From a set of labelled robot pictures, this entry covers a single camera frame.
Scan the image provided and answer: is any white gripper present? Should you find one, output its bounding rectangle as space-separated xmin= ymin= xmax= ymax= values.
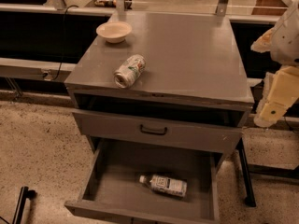
xmin=250 ymin=0 xmax=299 ymax=128

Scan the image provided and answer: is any clear plastic bottle white cap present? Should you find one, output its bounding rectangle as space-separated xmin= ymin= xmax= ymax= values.
xmin=139 ymin=175 xmax=187 ymax=198

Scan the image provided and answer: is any closed grey top drawer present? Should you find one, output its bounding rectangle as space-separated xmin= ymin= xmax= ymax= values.
xmin=73 ymin=109 xmax=241 ymax=153

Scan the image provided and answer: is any grey drawer cabinet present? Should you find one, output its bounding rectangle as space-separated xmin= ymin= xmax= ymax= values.
xmin=64 ymin=10 xmax=256 ymax=224

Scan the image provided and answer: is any open grey middle drawer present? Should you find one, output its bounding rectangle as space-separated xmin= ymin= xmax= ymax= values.
xmin=65 ymin=140 xmax=220 ymax=224

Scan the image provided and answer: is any black metal stand leg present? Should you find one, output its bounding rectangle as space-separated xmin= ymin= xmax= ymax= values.
xmin=236 ymin=139 xmax=256 ymax=207

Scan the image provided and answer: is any white green soda can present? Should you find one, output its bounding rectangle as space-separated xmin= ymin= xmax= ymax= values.
xmin=114 ymin=54 xmax=146 ymax=89

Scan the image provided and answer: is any white ceramic bowl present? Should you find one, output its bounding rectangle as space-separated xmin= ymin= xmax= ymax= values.
xmin=96 ymin=21 xmax=132 ymax=44

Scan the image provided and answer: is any black object on floor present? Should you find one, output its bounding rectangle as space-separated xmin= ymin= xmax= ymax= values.
xmin=12 ymin=186 xmax=36 ymax=224

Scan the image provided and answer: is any black drawer handle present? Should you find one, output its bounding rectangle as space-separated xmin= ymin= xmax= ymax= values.
xmin=139 ymin=124 xmax=168 ymax=135

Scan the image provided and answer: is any black power cable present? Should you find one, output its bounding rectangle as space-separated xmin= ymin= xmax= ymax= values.
xmin=50 ymin=4 xmax=80 ymax=82

